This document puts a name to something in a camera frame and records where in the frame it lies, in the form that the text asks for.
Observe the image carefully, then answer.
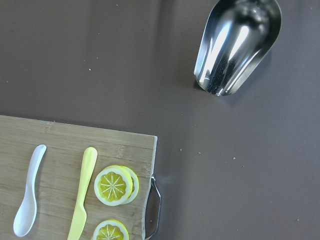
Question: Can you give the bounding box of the under lemon slice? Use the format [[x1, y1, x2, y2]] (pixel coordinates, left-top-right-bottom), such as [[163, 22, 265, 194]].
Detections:
[[120, 165, 140, 205]]

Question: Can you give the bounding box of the top lemon slice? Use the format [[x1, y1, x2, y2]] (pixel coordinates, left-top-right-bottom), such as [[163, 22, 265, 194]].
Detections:
[[94, 165, 133, 207]]

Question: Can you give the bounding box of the stainless steel scoop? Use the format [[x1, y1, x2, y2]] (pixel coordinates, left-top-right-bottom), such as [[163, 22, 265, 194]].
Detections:
[[193, 0, 282, 96]]

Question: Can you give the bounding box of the lower lemon slice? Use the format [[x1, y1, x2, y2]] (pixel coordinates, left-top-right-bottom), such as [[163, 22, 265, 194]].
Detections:
[[91, 219, 130, 240]]

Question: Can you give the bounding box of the bamboo cutting board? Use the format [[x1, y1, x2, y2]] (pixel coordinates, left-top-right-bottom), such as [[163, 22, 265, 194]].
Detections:
[[0, 115, 160, 240]]

